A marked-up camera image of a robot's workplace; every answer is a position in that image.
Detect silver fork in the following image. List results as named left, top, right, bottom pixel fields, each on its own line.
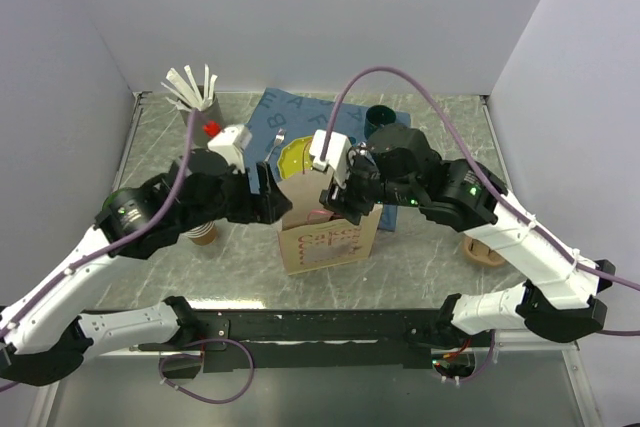
left=265, top=128, right=286, bottom=162

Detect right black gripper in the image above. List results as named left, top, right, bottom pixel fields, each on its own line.
left=318, top=148, right=421, bottom=225

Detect blue alphabet cloth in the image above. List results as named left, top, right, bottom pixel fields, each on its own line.
left=244, top=88, right=398, bottom=232

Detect white wrapped straws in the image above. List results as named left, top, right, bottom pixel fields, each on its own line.
left=161, top=63, right=218, bottom=112

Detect pink paper gift bag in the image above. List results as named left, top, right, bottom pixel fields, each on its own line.
left=278, top=171, right=382, bottom=275

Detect yellow-green dotted plate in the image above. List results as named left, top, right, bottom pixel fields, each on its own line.
left=277, top=136, right=313, bottom=180

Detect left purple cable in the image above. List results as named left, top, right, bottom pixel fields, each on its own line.
left=0, top=109, right=256, bottom=404

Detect stack of brown paper cups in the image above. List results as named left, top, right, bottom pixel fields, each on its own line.
left=184, top=221, right=218, bottom=246

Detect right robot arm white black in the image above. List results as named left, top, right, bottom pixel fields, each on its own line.
left=309, top=123, right=615, bottom=348

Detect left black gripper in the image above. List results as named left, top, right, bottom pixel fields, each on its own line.
left=180, top=159, right=292, bottom=232

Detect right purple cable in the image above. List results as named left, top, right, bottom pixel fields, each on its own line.
left=322, top=66, right=640, bottom=383

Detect purple cable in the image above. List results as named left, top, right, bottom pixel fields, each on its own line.
left=322, top=66, right=640, bottom=383
left=0, top=109, right=256, bottom=404

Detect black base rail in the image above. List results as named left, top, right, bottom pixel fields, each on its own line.
left=137, top=304, right=481, bottom=373

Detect grey straw holder cup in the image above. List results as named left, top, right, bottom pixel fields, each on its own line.
left=192, top=95, right=224, bottom=148

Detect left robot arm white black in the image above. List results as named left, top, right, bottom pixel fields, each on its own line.
left=1, top=125, right=292, bottom=386

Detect green interior enamel mug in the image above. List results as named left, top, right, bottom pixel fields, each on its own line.
left=102, top=187, right=130, bottom=210

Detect dark green mug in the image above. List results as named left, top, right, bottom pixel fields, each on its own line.
left=364, top=104, right=397, bottom=139

